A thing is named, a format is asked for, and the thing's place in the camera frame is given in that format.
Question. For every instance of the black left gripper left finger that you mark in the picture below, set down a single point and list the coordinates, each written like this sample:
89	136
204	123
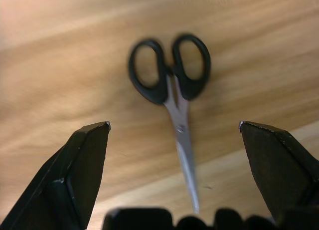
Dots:
74	170

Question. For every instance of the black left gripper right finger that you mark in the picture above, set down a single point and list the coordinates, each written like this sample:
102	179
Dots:
279	170

